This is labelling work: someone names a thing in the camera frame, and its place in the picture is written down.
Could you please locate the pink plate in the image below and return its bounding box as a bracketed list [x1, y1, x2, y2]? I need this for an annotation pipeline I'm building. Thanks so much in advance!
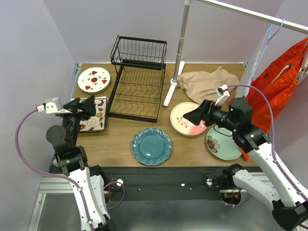
[170, 102, 206, 136]

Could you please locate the black wire dish rack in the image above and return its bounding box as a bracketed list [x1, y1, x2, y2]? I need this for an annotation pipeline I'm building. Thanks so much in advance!
[107, 36, 167, 123]

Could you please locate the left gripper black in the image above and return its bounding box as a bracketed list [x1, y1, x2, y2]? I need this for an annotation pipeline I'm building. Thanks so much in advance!
[58, 93, 96, 144]

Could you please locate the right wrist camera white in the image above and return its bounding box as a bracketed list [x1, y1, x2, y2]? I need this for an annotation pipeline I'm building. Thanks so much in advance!
[215, 85, 230, 106]

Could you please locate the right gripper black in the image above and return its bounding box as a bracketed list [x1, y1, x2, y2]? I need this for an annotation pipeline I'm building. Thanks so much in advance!
[183, 98, 239, 131]

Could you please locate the beige cloth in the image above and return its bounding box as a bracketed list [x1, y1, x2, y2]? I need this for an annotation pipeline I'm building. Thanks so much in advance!
[178, 67, 240, 104]

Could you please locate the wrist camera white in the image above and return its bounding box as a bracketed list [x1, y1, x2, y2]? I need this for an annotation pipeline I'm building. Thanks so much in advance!
[215, 85, 230, 106]
[36, 97, 72, 115]

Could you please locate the mint green plate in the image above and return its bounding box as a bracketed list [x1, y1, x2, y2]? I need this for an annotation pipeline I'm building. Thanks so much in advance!
[205, 125, 242, 161]

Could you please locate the aluminium rail frame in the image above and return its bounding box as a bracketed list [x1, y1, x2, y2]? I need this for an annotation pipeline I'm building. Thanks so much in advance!
[26, 63, 308, 231]

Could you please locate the silver clothes rack stand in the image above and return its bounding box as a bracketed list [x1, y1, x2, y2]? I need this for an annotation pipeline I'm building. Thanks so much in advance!
[163, 0, 308, 107]

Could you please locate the blue wire hanger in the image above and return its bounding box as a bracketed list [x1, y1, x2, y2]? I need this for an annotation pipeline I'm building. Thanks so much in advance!
[254, 18, 285, 74]

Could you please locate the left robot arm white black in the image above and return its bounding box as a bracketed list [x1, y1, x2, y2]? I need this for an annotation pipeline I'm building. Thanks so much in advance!
[44, 96, 116, 231]

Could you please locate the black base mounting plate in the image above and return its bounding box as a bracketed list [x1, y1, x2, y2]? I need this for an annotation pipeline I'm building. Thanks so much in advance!
[96, 166, 256, 202]

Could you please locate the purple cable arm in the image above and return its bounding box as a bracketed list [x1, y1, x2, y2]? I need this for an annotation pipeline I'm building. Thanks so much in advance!
[226, 84, 308, 229]
[14, 109, 126, 229]

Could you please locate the grey cloth on hanger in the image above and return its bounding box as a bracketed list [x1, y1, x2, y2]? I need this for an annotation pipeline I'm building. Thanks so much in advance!
[235, 49, 261, 98]

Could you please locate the teal scalloped plate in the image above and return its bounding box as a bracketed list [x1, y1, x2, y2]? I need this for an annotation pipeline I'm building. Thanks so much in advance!
[131, 128, 172, 166]

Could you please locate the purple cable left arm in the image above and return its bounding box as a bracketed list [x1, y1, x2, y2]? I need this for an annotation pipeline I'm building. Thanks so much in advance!
[14, 109, 126, 229]

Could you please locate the orange garment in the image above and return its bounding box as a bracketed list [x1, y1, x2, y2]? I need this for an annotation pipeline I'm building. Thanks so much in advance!
[246, 38, 308, 133]

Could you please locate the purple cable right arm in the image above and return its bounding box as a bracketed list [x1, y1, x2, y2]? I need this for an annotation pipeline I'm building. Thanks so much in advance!
[226, 84, 308, 229]

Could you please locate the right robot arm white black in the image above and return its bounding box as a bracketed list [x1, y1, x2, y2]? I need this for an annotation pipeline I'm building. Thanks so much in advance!
[183, 98, 308, 231]

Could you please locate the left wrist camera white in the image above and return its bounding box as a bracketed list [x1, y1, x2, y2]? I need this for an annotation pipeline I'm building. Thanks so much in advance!
[36, 97, 72, 115]

